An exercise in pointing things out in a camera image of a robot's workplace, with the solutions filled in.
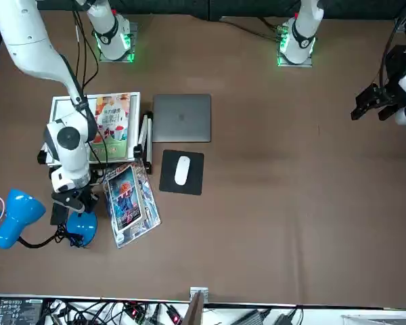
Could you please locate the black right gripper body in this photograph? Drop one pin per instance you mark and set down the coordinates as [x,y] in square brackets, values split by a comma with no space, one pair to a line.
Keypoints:
[88,189]

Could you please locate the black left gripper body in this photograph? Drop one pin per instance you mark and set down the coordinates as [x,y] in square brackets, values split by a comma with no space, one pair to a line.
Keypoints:
[390,93]

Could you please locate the grey closed laptop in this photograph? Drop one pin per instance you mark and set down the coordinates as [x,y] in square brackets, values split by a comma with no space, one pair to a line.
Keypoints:
[181,118]

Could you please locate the red-lit power strip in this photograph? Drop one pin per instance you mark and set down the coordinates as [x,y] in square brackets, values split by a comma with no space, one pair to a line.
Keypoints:
[133,310]

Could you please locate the white folding reading stand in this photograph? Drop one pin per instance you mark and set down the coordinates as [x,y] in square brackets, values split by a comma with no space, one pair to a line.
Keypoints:
[137,101]

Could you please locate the green-covered paperback book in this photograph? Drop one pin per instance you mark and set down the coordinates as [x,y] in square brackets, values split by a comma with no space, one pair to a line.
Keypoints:
[116,118]

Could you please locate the black mouse pad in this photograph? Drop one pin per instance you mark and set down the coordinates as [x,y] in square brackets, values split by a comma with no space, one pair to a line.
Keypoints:
[196,169]

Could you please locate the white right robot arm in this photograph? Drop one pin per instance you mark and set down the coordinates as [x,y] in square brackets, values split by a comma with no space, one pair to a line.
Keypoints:
[30,44]

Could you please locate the grey power brick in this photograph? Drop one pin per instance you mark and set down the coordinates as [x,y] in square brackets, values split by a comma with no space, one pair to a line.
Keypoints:
[250,318]

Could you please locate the white computer mouse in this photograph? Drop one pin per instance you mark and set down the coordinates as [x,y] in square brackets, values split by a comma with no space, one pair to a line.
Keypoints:
[182,170]

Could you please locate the aluminium camera post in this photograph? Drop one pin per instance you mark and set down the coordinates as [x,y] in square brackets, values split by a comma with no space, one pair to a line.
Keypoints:
[194,308]

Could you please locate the black plug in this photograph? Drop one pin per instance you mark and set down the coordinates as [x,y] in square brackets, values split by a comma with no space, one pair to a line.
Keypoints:
[284,320]

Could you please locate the comic magazine with orange figure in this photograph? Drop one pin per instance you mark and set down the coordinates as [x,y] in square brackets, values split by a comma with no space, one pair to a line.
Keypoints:
[125,203]

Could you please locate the blue desk lamp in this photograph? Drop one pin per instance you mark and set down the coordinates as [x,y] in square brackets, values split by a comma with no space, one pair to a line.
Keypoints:
[18,213]

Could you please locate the white flat box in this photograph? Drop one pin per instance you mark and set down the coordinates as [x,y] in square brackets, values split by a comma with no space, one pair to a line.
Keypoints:
[379,320]

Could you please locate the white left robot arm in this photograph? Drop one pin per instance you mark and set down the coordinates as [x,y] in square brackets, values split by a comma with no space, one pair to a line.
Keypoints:
[302,34]

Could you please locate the comic magazine with pale cover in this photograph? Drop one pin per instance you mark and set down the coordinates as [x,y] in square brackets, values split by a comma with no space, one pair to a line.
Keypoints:
[152,206]

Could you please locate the black labelled power adapter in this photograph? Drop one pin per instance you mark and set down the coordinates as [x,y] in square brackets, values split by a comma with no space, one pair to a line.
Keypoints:
[17,311]

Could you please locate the black folding phone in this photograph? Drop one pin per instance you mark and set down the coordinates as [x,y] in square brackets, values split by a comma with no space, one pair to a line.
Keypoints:
[58,215]

